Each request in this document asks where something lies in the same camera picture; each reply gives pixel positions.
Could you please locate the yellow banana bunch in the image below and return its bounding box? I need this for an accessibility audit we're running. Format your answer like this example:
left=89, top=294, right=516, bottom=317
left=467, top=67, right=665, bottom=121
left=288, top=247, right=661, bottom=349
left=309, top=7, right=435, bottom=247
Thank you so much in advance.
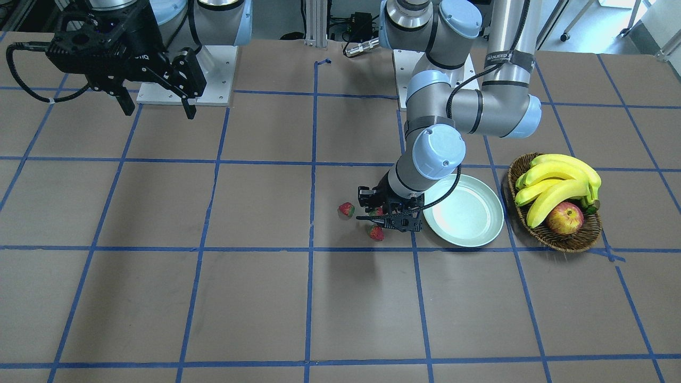
left=508, top=153, right=602, bottom=229

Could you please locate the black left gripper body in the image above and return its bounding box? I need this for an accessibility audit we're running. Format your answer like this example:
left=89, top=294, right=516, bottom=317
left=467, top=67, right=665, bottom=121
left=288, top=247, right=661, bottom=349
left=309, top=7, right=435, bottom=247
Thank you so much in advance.
left=375, top=176, right=424, bottom=232

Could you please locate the red apple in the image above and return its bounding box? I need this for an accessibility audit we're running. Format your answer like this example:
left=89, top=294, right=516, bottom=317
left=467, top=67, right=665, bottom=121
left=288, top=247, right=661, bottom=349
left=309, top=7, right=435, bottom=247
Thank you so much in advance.
left=545, top=202, right=585, bottom=235

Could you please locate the aluminium profile post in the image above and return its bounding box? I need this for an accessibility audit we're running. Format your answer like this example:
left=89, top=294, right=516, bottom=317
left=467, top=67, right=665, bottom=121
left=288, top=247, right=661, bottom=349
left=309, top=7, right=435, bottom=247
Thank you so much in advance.
left=303, top=0, right=328, bottom=50

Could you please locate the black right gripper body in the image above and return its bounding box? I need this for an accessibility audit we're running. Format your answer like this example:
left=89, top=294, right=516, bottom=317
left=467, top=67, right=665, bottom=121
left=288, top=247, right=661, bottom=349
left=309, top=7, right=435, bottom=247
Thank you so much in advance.
left=45, top=11, right=165, bottom=90

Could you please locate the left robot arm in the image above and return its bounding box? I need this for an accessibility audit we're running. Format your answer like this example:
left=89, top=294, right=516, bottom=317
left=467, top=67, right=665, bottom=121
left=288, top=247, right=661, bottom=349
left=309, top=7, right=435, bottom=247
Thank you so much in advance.
left=358, top=1, right=542, bottom=232

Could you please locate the red strawberry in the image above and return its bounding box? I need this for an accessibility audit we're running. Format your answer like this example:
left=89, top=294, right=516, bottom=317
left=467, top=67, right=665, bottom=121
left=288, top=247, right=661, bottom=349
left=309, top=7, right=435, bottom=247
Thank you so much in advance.
left=367, top=224, right=385, bottom=242
left=337, top=202, right=355, bottom=218
left=368, top=206, right=384, bottom=217

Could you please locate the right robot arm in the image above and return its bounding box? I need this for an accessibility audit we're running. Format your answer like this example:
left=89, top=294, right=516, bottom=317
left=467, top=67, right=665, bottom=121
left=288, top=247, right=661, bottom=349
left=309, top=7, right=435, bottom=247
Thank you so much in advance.
left=46, top=1, right=253, bottom=119

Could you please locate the light green plate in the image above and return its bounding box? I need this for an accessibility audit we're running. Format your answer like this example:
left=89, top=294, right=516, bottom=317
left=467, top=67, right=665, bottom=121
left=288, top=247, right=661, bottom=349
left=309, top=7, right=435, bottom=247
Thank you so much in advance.
left=424, top=174, right=504, bottom=247

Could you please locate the wicker basket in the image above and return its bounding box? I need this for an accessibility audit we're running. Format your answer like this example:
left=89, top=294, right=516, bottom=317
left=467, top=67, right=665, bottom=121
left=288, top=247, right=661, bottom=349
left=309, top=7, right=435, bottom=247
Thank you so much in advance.
left=504, top=153, right=602, bottom=253

